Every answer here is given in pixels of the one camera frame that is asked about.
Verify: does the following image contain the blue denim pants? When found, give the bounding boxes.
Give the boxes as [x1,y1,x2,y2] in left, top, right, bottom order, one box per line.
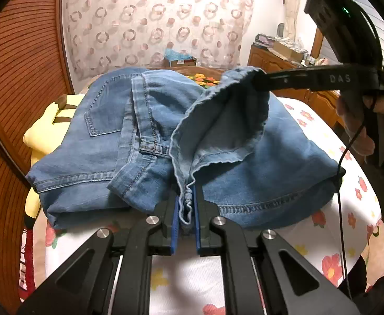
[25,66,346,230]

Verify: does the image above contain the printed cloth pile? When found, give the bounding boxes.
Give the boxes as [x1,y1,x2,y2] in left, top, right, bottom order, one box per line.
[256,33,278,46]

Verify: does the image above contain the yellow plush toy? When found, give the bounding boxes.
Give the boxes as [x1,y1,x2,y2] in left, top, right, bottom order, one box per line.
[23,93,86,227]

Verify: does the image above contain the small cardboard box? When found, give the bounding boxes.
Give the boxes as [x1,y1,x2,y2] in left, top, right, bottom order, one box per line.
[163,56,197,69]

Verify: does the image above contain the black cable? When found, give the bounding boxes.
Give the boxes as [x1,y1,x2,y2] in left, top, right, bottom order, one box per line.
[334,98,376,302]

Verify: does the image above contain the white lace curtain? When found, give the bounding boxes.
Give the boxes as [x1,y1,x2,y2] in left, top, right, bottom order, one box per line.
[284,0,301,40]

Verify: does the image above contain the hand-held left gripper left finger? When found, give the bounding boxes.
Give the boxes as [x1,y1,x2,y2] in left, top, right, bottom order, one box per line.
[17,188,180,315]

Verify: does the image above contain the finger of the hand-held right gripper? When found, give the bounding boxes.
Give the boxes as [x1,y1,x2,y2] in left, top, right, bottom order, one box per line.
[253,67,314,92]

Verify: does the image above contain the blue crumpled bag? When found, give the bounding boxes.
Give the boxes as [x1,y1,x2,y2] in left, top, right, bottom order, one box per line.
[164,49,193,60]

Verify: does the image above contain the circle patterned curtain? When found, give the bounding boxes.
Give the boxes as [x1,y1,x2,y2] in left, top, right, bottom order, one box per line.
[62,0,255,79]

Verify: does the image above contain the floral bed blanket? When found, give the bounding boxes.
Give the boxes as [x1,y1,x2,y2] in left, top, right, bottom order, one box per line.
[179,70,225,89]

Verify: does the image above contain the wooden dresser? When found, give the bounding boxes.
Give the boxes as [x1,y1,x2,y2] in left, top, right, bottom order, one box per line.
[247,44,343,128]

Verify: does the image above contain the white floral sheet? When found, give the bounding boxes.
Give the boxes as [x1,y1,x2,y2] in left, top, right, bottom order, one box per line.
[18,97,384,315]

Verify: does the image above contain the person's right hand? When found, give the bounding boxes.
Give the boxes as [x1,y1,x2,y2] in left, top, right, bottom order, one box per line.
[335,93,384,156]

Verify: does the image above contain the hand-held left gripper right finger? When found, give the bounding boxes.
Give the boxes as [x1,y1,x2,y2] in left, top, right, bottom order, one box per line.
[194,187,360,315]

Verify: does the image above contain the red printed cloth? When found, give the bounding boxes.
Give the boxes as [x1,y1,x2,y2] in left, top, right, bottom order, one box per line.
[17,228,48,302]

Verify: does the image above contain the open cardboard box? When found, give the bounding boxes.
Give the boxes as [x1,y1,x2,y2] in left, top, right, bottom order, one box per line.
[272,41,302,61]

